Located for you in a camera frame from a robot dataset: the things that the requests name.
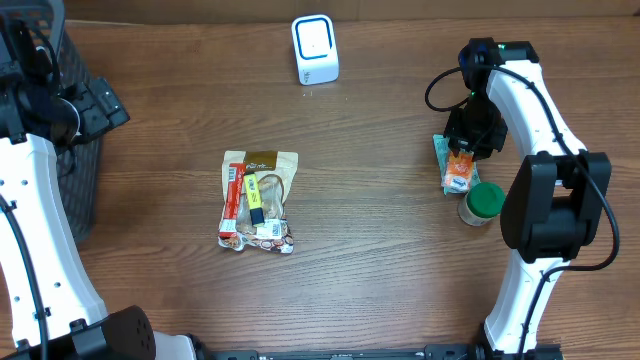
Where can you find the brown snack pouch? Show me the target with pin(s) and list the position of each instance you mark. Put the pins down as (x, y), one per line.
(275, 172)

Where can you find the orange snack packet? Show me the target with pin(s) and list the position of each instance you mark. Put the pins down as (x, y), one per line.
(458, 173)

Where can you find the white barcode scanner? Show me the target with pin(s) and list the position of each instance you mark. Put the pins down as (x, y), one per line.
(315, 49)

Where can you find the green lid jar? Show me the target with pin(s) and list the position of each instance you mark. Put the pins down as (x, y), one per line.
(481, 204)

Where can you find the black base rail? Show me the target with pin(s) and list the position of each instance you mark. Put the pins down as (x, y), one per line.
(429, 352)

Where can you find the red item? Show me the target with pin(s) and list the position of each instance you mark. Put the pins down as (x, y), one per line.
(234, 185)

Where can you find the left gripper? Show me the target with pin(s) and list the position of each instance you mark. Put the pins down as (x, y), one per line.
(97, 120)

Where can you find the grey plastic mesh basket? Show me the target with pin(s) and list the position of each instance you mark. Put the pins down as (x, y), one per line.
(78, 168)

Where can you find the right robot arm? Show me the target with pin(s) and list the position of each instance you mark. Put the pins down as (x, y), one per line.
(555, 202)

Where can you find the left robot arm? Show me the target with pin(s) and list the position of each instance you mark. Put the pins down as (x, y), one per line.
(56, 311)

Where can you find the teal snack packet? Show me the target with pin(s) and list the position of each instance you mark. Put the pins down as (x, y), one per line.
(441, 146)

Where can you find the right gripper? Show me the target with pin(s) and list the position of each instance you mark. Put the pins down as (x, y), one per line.
(460, 140)

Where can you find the yellow black item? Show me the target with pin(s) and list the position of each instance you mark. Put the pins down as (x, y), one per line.
(254, 199)

